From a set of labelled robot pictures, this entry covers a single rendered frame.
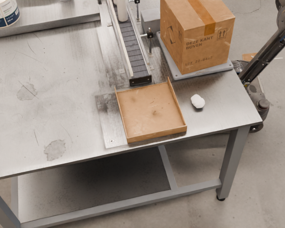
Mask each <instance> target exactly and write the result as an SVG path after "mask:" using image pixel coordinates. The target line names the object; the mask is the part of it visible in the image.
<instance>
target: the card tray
mask: <svg viewBox="0 0 285 228"><path fill-rule="evenodd" d="M114 89H115V94H116V98H117V102H118V106H119V111H120V115H121V119H122V123H123V128H124V131H125V136H126V139H127V143H134V142H139V141H143V140H148V139H152V138H157V137H162V136H166V135H171V134H175V133H181V132H186V131H187V124H186V121H185V118H184V116H183V113H182V111H181V108H180V106H179V103H178V100H177V98H176V95H175V93H174V90H173V87H172V85H171V82H170V79H169V77H168V79H167V82H164V83H160V84H155V85H148V86H144V87H139V88H134V89H129V90H123V91H118V92H116V88H115V87H114Z"/></svg>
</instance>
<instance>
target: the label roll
mask: <svg viewBox="0 0 285 228"><path fill-rule="evenodd" d="M19 18H20V11H19V9H18V6H17V3H16V0H0V29H1V28H5V27H8V26H11V25H13V24H14V23H15V22H17V21H18V19H19Z"/></svg>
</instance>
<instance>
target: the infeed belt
mask: <svg viewBox="0 0 285 228"><path fill-rule="evenodd" d="M111 1H112V4H113V7H114V11H115V14H116V18H117V21H118V24H119V28H120V31H121V34H122V37H123V41H124V44H125V48H126V51H127V54H128V58H129V61H130V65H131V68H132V71H133V76H132V77H131V78H132V79H136V78H141V77H146V76H149V74H148V71H147V68H146V65H145V62H144V59H143V56H142V53H141V50H140V47H139V44H138V41H137V38H136V35H135V32H134V29H133V26H132V23H131V20H130V17H129V14H128V20H127V21H126V22H120V21H119V18H118V9H117V6H116V5H114V1H113V0H111Z"/></svg>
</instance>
